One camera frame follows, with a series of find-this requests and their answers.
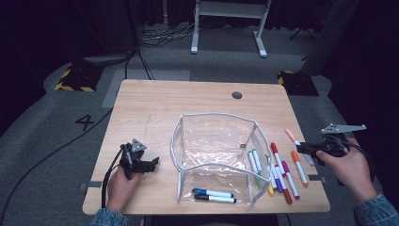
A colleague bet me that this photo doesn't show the yellow black striped stand base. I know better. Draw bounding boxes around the yellow black striped stand base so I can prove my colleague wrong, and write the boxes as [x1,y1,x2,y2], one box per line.
[54,64,104,93]
[277,70,319,97]

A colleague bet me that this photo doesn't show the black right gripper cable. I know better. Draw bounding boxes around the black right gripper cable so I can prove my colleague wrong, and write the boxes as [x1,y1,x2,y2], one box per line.
[340,139,377,186]

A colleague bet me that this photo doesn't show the purple marker pen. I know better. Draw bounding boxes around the purple marker pen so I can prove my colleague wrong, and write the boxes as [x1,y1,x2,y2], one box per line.
[271,168,284,193]

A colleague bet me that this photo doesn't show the white desk frame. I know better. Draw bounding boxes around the white desk frame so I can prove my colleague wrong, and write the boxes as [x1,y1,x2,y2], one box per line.
[190,0,273,59]

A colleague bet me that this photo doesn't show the bundle of floor cables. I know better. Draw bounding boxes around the bundle of floor cables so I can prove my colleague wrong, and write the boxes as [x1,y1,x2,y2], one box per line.
[141,23,197,49]

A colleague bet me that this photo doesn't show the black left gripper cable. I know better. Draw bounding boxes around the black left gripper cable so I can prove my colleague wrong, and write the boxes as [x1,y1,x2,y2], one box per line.
[100,147,126,210]

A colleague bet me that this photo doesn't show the person's right hand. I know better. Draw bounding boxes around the person's right hand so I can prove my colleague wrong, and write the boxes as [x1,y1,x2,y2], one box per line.
[315,139,379,203]

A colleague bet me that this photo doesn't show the clear plastic pouch white trim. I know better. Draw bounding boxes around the clear plastic pouch white trim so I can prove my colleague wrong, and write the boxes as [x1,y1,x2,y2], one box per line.
[169,112,273,207]

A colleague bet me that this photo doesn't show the orange marker pen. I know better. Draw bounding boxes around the orange marker pen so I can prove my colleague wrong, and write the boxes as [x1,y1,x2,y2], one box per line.
[290,150,310,188]

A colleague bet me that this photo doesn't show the black tripod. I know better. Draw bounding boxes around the black tripod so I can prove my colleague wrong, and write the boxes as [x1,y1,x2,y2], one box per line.
[288,26,316,41]

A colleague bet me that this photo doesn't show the black marker pen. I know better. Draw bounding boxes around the black marker pen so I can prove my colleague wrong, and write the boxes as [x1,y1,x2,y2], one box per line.
[193,194,237,204]

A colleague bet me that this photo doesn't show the black stand cable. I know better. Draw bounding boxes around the black stand cable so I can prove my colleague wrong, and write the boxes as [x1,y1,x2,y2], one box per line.
[124,48,155,81]

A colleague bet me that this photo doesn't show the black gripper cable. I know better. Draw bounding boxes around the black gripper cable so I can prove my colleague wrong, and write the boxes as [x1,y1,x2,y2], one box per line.
[340,139,377,186]
[100,147,126,210]

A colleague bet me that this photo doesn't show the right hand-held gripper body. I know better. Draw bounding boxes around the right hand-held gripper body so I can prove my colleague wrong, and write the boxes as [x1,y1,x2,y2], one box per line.
[313,122,367,166]

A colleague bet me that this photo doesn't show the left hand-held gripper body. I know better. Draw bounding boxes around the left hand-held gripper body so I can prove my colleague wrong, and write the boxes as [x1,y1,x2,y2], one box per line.
[120,138,148,181]

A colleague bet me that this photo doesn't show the grey curtain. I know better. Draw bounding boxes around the grey curtain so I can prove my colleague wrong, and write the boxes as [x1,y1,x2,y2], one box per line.
[300,0,360,76]

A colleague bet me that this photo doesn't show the teal marker pen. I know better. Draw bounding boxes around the teal marker pen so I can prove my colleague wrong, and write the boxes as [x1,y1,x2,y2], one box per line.
[252,148,263,177]

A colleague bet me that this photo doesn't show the long black floor cable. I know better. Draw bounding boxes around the long black floor cable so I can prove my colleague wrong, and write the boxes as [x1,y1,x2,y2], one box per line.
[0,106,114,222]

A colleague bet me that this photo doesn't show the green marker pen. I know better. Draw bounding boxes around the green marker pen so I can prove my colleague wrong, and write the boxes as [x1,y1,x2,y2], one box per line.
[247,150,263,188]

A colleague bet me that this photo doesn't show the grey flat base plate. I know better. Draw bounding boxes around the grey flat base plate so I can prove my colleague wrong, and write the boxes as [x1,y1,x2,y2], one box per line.
[83,53,136,67]

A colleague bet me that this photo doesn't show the magenta marker pen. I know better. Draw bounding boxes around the magenta marker pen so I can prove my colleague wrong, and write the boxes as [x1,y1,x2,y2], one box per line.
[280,160,301,201]

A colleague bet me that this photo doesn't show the person's left hand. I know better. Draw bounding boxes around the person's left hand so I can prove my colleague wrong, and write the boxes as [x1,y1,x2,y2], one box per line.
[105,168,142,213]

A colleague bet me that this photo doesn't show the grey tape strip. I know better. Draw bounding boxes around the grey tape strip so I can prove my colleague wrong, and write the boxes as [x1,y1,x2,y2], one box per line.
[79,181,103,191]
[308,173,327,184]

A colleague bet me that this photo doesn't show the red marker pen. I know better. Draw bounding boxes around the red marker pen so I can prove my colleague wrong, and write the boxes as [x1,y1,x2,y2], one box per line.
[270,141,287,178]

